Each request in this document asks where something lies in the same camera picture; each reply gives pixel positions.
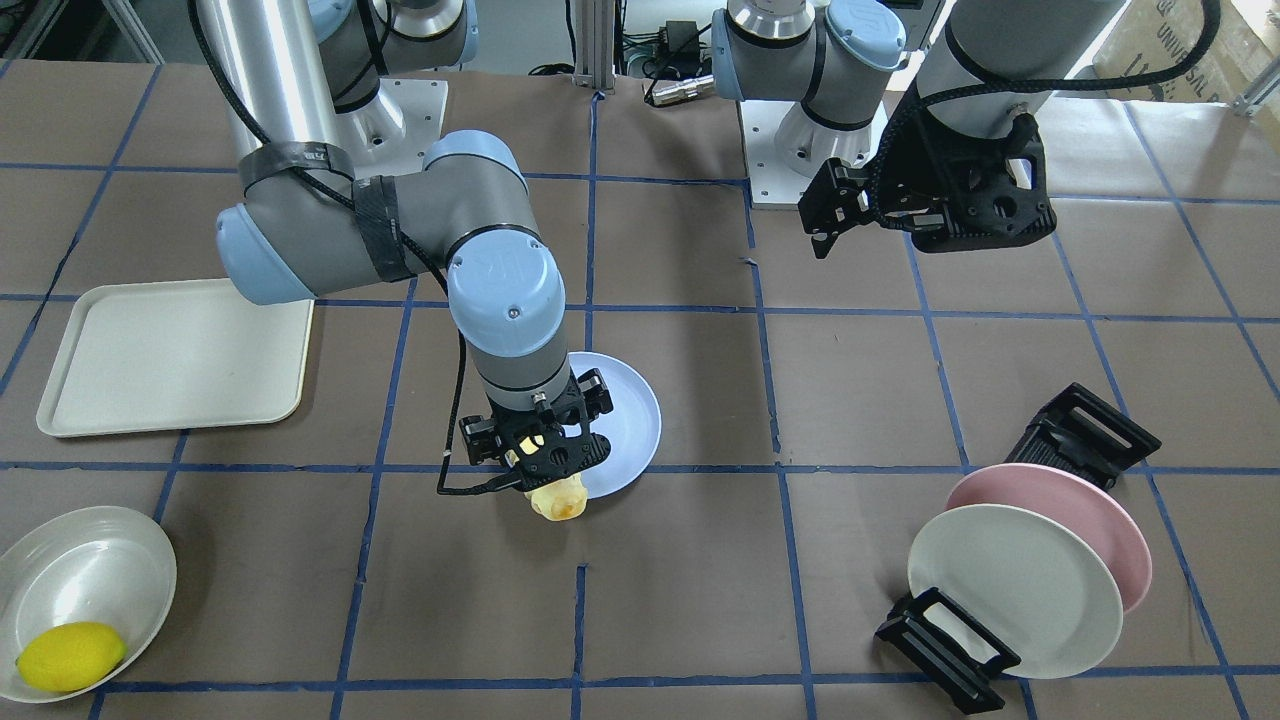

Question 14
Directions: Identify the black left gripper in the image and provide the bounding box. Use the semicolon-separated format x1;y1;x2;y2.
797;95;1057;259

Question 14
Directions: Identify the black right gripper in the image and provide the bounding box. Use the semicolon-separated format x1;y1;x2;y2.
458;368;614;493

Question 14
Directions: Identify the blue plate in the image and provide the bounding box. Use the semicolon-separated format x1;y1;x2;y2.
570;351;662;500

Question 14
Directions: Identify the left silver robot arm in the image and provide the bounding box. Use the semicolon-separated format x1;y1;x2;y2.
710;1;1121;259

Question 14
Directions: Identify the pink plate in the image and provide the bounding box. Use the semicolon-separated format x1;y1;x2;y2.
945;462;1153;612

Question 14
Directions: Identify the cream plate in rack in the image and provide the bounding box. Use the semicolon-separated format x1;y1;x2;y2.
908;503;1124;679

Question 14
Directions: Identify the cream plate with lemon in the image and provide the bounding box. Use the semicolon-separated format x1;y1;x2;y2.
1;506;177;705

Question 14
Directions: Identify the black dish rack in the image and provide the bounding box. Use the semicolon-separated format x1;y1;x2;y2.
876;383;1160;715

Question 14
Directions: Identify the white rectangular tray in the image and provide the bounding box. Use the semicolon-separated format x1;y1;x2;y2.
36;279;314;438

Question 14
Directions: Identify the yellow lemon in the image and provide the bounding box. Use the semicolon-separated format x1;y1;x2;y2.
15;621;128;694

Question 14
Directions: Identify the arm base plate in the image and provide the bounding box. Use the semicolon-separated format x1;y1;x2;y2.
739;95;891;209
335;78;449;177

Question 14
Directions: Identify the aluminium frame post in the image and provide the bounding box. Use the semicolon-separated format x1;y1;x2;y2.
570;0;620;95

